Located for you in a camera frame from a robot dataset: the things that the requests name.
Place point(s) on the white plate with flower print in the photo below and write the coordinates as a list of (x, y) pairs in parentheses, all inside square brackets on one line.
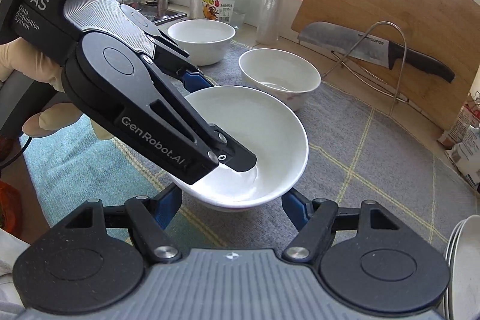
[(461, 299)]

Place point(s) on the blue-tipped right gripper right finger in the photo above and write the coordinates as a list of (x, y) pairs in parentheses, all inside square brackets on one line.
[(314, 221)]

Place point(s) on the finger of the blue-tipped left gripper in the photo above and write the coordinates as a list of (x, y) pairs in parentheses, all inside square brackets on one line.
[(193, 79)]

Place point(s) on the white bowl with flower print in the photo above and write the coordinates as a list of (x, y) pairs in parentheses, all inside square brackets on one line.
[(286, 76)]

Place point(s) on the small white bowl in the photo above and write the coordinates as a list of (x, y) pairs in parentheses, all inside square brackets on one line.
[(206, 41)]

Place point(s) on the red and white snack bag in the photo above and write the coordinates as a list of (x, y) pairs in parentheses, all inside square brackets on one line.
[(468, 116)]

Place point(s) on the grey checked table cloth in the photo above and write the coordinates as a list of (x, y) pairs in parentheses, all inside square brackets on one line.
[(356, 153)]

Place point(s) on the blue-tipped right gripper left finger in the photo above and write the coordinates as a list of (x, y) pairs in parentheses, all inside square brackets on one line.
[(149, 216)]

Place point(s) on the white seasoning bag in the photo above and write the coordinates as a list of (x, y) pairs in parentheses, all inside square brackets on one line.
[(466, 156)]

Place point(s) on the black handled santoku knife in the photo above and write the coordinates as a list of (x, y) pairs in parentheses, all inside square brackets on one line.
[(371, 49)]

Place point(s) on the bamboo cutting board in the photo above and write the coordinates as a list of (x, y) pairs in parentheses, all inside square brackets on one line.
[(447, 30)]

